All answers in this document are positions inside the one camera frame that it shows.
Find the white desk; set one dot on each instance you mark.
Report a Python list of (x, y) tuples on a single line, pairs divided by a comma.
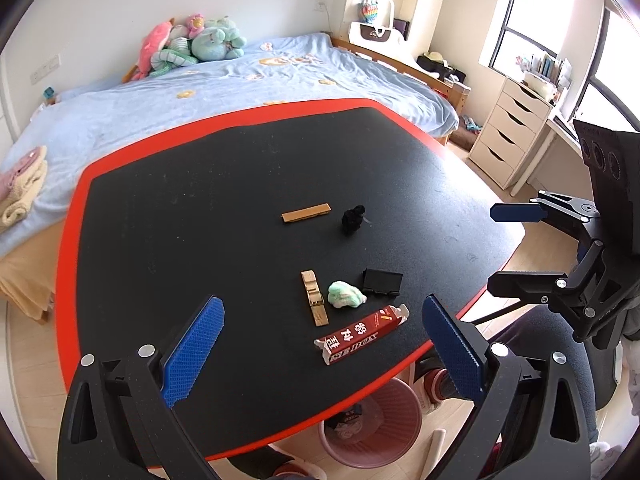
[(562, 132)]

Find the light blue printed bedspread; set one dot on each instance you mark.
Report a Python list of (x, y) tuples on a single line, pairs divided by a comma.
[(225, 90)]

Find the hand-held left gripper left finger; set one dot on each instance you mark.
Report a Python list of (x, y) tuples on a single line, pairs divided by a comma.
[(194, 351)]

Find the folded pink towel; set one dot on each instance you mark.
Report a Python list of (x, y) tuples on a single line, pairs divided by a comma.
[(17, 170)]

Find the folded cream blanket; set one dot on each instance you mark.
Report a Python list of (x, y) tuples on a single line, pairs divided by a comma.
[(20, 197)]

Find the pink plastic waste basket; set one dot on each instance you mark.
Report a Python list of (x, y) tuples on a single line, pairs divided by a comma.
[(395, 410)]

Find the brown floor cushion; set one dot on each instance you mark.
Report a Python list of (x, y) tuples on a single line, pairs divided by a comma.
[(467, 136)]

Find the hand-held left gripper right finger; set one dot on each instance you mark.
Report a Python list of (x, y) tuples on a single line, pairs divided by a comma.
[(454, 355)]

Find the straw hat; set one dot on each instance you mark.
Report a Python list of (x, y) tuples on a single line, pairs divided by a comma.
[(434, 56)]

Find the white wall switch panel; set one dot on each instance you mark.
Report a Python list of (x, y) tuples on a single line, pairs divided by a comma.
[(46, 67)]

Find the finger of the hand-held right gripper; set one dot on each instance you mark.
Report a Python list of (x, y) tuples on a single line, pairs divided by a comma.
[(525, 285), (517, 212)]

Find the wooden clothespin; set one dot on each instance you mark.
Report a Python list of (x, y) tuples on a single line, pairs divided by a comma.
[(314, 298)]

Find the row of books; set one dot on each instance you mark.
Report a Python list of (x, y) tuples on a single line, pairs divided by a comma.
[(550, 67)]

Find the black bag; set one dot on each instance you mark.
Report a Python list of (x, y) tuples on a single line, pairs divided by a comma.
[(440, 68)]

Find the small blue toy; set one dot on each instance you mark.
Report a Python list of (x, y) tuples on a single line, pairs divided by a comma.
[(49, 94)]

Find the white tote bag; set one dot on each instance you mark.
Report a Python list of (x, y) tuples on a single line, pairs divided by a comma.
[(375, 35)]

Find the person's leg in dark pants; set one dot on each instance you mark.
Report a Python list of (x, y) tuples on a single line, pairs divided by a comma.
[(535, 332)]

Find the wooden bed frame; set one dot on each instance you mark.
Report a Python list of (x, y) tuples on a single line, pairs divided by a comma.
[(425, 77)]

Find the window with dark frame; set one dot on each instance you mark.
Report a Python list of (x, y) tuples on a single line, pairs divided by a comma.
[(542, 15)]

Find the small black box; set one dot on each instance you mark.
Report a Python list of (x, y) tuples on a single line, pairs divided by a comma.
[(382, 282)]

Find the pink flower plush toy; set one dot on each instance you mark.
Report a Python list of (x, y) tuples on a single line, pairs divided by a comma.
[(195, 23)]

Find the red snack wrapper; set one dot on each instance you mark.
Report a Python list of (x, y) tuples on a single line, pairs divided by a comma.
[(365, 335)]

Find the red white shoe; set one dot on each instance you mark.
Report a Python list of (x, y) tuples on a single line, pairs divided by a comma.
[(434, 387)]

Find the striped green plush toy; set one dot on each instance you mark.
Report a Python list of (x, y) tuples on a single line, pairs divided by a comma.
[(172, 56)]

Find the packet inside waste basket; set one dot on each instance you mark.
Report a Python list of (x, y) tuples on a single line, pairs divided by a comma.
[(350, 422)]

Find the green white tissue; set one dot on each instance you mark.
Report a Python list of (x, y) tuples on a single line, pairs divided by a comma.
[(345, 295)]

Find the beige mattress skirt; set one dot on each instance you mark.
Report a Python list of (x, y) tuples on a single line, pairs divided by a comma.
[(27, 280)]

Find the white stool leg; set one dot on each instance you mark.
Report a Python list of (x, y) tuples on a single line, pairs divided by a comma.
[(435, 455)]

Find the white drawer cabinet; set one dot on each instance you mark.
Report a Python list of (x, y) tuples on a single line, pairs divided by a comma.
[(510, 130)]

